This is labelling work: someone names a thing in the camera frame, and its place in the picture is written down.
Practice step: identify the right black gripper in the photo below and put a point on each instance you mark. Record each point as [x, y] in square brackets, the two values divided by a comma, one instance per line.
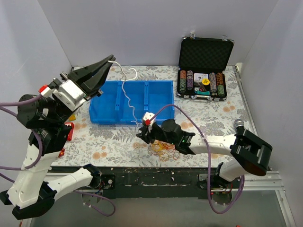
[147, 133]

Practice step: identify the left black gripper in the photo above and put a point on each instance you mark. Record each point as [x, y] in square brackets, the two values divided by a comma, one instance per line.
[79, 79]

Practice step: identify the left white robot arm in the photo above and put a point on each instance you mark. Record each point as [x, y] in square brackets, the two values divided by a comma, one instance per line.
[31, 194]

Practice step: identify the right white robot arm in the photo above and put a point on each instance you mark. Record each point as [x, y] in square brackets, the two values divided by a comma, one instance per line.
[250, 153]

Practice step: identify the blue three-compartment bin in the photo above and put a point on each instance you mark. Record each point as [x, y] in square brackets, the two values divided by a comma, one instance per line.
[124, 103]

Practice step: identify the stacked colourful toy bricks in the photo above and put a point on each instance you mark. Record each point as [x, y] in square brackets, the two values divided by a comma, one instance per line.
[72, 118]

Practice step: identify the red white toy brick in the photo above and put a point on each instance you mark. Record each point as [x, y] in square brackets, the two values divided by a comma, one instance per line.
[71, 125]

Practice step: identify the floral table mat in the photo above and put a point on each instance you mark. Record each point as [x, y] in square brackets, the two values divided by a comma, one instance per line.
[110, 145]

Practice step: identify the black base beam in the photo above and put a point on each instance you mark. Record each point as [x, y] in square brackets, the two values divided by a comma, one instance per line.
[152, 182]

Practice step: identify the black poker chip case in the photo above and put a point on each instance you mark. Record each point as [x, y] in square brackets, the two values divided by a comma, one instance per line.
[201, 66]

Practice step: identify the black microphone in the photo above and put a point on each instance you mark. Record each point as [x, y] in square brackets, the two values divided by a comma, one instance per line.
[239, 125]

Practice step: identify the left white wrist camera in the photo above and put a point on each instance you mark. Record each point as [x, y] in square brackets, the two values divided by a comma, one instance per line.
[70, 94]

